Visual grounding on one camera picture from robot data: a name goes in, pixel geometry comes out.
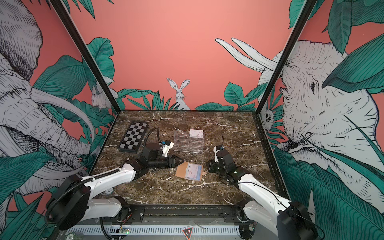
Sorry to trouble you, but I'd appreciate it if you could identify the white pink credit card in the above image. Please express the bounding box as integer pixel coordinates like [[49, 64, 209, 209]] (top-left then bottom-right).
[[185, 163, 203, 181], [190, 129, 204, 139]]

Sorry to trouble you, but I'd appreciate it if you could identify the black corner frame post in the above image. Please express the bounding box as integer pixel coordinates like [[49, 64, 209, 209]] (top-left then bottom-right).
[[49, 0, 121, 114], [254, 0, 318, 115]]

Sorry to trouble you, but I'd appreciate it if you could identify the black front mounting rail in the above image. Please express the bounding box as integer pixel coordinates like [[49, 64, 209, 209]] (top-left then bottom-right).
[[102, 205, 253, 225]]

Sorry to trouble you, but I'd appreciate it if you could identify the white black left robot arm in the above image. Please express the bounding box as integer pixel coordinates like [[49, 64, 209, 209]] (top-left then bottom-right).
[[45, 141, 184, 231]]

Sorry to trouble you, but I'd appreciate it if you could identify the red triangle warning sticker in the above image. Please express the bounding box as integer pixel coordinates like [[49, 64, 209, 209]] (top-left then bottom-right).
[[182, 227, 194, 240]]

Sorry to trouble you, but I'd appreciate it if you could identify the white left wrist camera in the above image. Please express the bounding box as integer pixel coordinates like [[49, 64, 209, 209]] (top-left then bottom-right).
[[161, 141, 174, 157]]

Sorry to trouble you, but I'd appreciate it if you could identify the black corner frame post right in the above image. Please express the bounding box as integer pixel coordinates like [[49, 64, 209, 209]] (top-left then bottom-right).
[[254, 0, 318, 115]]

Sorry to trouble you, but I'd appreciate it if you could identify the white perforated cable tray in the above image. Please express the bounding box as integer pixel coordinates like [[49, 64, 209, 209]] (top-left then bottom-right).
[[67, 225, 240, 236]]

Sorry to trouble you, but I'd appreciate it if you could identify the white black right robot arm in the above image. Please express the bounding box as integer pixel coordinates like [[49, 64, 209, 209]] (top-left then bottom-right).
[[206, 160, 319, 240]]

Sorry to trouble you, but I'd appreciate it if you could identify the black white checkered board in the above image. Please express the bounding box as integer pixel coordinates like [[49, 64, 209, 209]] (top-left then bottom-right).
[[118, 121, 149, 154]]

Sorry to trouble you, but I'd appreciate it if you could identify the black corner frame post left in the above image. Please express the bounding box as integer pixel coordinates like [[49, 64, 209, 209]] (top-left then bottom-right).
[[49, 0, 121, 114]]

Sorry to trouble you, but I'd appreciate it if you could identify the clear acrylic organizer box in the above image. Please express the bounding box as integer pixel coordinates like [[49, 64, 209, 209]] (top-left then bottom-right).
[[174, 130, 205, 154]]

